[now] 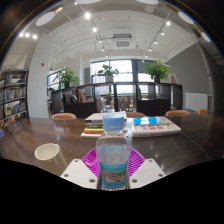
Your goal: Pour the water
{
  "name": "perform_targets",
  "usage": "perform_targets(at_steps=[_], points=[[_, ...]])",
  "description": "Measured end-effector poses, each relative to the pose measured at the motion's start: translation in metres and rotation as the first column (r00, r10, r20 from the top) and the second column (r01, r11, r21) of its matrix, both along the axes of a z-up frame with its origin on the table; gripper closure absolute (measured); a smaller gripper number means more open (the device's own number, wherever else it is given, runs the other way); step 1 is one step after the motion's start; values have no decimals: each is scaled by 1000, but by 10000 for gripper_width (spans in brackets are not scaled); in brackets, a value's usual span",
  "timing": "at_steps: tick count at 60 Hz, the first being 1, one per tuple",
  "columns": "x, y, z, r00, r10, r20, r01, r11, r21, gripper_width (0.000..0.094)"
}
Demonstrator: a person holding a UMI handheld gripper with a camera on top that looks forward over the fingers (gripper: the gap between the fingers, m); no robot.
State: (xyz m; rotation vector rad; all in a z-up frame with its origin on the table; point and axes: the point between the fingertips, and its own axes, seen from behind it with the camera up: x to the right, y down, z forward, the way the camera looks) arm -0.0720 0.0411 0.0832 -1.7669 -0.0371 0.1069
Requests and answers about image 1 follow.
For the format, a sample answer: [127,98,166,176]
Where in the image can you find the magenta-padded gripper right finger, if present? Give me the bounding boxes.
[126,148,167,190]

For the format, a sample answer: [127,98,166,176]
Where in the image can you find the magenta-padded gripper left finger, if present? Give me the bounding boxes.
[60,148,100,190]

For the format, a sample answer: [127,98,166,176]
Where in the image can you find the clear water bottle blue cap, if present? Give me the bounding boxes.
[95,113,133,191]

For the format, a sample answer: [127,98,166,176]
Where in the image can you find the cream paper cup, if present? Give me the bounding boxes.
[34,142,69,174]

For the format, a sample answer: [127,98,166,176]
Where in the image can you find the large flat white book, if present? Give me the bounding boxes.
[128,115,183,138]

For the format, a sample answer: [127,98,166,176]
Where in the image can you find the low dark shelf unit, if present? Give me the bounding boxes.
[50,81,184,118]

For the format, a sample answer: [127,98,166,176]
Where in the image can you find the bushy potted green plant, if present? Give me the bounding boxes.
[57,66,81,90]

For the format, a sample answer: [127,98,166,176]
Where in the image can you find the tall bookshelf with books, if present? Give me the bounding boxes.
[0,68,30,129]

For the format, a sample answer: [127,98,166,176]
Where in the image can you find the large potted green plant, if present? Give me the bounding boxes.
[143,59,172,84]

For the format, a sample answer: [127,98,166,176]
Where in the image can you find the small potted green plant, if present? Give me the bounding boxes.
[97,63,120,84]

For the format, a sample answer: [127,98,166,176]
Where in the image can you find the ceiling air conditioner unit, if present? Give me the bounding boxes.
[112,33,134,49]

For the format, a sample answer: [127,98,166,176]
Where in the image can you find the ceiling lights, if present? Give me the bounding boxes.
[18,0,213,61]

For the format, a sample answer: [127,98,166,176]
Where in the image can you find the white wall radiator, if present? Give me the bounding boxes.
[184,92,209,112]

